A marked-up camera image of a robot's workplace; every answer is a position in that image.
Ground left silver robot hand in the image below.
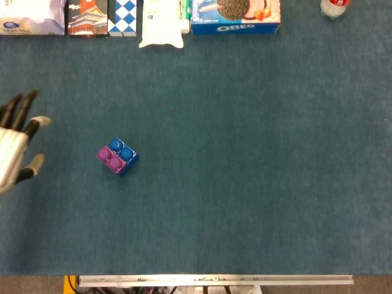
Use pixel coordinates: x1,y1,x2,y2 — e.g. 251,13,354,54
0,89,52,195

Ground purple building block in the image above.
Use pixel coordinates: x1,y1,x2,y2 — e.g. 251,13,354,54
96,146,128,176

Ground blue building block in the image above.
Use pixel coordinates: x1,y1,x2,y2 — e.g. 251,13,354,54
108,137,140,177

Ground white lilac tissue pack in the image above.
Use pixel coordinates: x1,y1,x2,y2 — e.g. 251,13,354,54
0,0,67,36

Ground black red pagoda box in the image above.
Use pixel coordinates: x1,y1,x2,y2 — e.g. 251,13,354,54
66,0,108,39

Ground blue white checkered box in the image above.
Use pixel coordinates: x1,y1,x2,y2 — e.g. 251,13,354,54
107,0,138,37

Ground white plastic pouch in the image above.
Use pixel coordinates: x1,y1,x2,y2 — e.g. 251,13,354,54
138,0,185,49

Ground green white tube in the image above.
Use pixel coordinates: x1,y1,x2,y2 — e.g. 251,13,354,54
180,0,192,34

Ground teal felt table cloth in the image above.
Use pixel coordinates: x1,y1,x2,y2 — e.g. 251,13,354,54
0,0,392,276

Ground blue Oreo cookie box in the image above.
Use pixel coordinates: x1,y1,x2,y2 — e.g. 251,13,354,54
190,0,281,35

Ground tangled wires under rail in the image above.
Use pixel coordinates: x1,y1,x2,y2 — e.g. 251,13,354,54
91,286,178,294

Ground aluminium profile rail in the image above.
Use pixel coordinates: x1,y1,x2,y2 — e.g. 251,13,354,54
76,274,355,288

